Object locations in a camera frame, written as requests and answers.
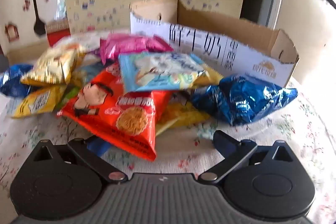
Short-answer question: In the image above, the red snack packet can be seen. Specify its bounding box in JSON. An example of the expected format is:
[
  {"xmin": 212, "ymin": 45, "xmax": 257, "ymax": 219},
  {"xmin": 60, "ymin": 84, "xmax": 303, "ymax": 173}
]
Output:
[{"xmin": 56, "ymin": 61, "xmax": 174, "ymax": 161}]

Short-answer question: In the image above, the white refrigerator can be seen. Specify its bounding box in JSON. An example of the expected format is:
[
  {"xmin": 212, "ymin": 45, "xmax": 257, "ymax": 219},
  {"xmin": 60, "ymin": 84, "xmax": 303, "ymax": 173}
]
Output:
[{"xmin": 266, "ymin": 0, "xmax": 336, "ymax": 93}]

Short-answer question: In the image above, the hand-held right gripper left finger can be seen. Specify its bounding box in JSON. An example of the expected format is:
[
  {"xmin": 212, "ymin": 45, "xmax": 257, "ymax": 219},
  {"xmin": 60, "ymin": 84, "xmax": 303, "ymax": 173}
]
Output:
[{"xmin": 33, "ymin": 136, "xmax": 128, "ymax": 184}]

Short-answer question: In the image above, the pale yellow snack packet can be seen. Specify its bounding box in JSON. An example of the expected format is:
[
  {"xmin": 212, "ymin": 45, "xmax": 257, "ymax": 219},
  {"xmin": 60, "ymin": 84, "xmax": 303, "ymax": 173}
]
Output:
[{"xmin": 20, "ymin": 39, "xmax": 87, "ymax": 85}]

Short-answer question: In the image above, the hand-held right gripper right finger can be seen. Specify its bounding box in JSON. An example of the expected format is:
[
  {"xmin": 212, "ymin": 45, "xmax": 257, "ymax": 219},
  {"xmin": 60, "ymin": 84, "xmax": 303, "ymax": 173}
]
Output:
[{"xmin": 198, "ymin": 130, "xmax": 301, "ymax": 184}]

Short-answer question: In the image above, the pink snack packet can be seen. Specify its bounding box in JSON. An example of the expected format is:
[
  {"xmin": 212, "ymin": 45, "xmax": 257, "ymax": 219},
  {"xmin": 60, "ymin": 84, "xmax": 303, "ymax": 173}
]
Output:
[{"xmin": 99, "ymin": 32, "xmax": 175, "ymax": 64}]

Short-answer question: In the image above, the red gift box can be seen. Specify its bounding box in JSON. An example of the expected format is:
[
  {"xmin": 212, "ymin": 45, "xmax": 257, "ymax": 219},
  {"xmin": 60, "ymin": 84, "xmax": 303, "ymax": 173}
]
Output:
[{"xmin": 46, "ymin": 20, "xmax": 71, "ymax": 47}]

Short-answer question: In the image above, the floral tablecloth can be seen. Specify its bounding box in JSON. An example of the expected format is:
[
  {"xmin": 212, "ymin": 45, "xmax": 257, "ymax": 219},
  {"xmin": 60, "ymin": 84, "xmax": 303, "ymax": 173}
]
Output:
[{"xmin": 0, "ymin": 56, "xmax": 336, "ymax": 224}]

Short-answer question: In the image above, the printed cardboard box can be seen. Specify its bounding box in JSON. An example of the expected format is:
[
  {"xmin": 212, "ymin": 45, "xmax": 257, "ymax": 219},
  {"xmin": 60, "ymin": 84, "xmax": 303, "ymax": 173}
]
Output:
[{"xmin": 129, "ymin": 0, "xmax": 300, "ymax": 88}]

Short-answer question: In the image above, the blue foil snack packet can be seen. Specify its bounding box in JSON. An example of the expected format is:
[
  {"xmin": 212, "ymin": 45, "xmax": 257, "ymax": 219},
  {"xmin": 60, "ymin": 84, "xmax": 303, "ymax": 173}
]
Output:
[
  {"xmin": 0, "ymin": 64, "xmax": 34, "ymax": 98},
  {"xmin": 190, "ymin": 74, "xmax": 298, "ymax": 127}
]

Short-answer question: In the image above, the green snack packet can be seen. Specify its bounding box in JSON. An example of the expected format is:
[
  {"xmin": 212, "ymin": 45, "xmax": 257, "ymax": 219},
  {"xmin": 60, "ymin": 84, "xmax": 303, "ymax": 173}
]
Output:
[{"xmin": 59, "ymin": 85, "xmax": 82, "ymax": 109}]

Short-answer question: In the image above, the light blue snack packet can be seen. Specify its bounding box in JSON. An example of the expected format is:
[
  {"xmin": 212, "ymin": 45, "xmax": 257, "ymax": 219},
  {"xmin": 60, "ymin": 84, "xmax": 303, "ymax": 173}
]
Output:
[{"xmin": 118, "ymin": 52, "xmax": 223, "ymax": 93}]

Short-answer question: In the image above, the red frame wall sticker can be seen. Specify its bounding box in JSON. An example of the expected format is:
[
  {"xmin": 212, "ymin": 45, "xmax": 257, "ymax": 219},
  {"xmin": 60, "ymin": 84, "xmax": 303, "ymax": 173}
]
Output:
[{"xmin": 5, "ymin": 23, "xmax": 19, "ymax": 42}]

